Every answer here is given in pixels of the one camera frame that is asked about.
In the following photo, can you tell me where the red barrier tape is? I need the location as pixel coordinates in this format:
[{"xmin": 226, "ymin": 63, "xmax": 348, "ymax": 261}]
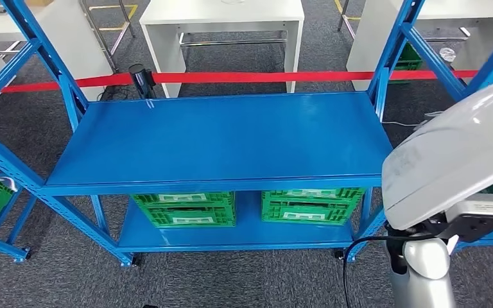
[{"xmin": 0, "ymin": 70, "xmax": 479, "ymax": 95}]

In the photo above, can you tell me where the black camera cable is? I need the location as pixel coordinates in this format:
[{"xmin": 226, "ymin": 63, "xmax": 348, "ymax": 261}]
[{"xmin": 342, "ymin": 232, "xmax": 437, "ymax": 308}]

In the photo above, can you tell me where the steel table frame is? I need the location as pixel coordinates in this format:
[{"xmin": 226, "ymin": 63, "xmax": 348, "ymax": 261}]
[{"xmin": 80, "ymin": 0, "xmax": 137, "ymax": 73}]

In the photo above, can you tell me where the white plastic shell part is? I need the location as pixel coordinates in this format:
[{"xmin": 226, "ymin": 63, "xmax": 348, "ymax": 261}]
[{"xmin": 381, "ymin": 78, "xmax": 493, "ymax": 232}]

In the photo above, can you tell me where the crumpled clear plastic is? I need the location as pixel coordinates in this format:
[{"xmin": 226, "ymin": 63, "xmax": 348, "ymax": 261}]
[{"xmin": 438, "ymin": 47, "xmax": 457, "ymax": 64}]

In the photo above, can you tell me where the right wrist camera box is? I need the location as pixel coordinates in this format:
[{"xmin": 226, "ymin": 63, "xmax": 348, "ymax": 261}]
[{"xmin": 427, "ymin": 193, "xmax": 493, "ymax": 244}]

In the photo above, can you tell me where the white panel table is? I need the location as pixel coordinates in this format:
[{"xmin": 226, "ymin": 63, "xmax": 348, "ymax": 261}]
[
  {"xmin": 346, "ymin": 0, "xmax": 493, "ymax": 91},
  {"xmin": 0, "ymin": 0, "xmax": 115, "ymax": 101},
  {"xmin": 139, "ymin": 0, "xmax": 306, "ymax": 99}
]

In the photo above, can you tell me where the white floor cable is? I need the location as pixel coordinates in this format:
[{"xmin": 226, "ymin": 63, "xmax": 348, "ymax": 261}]
[{"xmin": 381, "ymin": 111, "xmax": 445, "ymax": 127}]

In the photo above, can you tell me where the black barrier post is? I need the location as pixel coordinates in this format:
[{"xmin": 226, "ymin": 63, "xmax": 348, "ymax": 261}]
[{"xmin": 128, "ymin": 64, "xmax": 157, "ymax": 100}]

